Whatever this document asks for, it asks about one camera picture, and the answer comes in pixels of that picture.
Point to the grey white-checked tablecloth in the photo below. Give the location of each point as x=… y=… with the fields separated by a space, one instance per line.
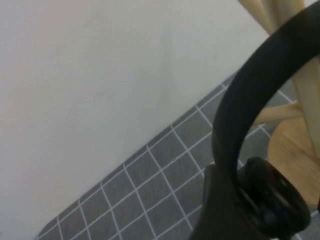
x=162 y=200

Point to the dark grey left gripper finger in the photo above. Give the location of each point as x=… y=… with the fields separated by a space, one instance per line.
x=217 y=212

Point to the black over-ear headphones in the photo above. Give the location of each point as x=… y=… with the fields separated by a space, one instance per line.
x=232 y=120

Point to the wooden branched headphone stand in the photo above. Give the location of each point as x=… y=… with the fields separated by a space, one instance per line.
x=292 y=145

